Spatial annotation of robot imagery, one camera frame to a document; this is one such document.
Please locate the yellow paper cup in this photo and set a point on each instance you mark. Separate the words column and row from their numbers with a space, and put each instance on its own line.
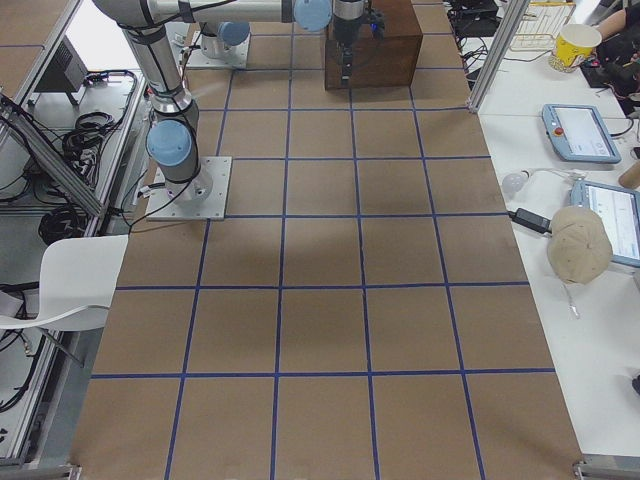
column 574, row 44

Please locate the blue teach pendant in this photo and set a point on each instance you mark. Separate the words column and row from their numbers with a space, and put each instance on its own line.
column 577, row 133
column 618, row 208

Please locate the aluminium frame post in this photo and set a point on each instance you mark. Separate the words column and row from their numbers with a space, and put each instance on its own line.
column 502, row 39

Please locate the black power adapter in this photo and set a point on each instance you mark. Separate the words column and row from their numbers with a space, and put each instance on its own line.
column 530, row 220

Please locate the beige cap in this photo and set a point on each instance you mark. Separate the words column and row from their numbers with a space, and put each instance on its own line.
column 579, row 250

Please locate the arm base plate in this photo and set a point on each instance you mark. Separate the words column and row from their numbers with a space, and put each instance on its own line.
column 204, row 198
column 205, row 52

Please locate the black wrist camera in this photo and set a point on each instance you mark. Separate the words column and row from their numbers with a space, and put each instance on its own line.
column 375, row 19

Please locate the blue teach pendant lower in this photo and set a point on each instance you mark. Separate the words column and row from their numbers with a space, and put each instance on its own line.
column 618, row 208

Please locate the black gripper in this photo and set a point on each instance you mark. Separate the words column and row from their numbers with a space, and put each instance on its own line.
column 345, row 27

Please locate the white chair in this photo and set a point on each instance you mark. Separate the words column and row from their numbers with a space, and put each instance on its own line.
column 77, row 282

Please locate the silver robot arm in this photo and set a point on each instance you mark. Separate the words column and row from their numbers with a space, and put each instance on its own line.
column 345, row 18
column 171, row 142

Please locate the blue teach pendant upper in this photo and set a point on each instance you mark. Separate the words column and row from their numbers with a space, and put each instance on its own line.
column 577, row 133

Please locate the dark brown wooden cabinet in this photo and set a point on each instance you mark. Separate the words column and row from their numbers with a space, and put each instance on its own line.
column 390, row 62

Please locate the white light bulb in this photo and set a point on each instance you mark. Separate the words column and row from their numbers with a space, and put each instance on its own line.
column 514, row 182

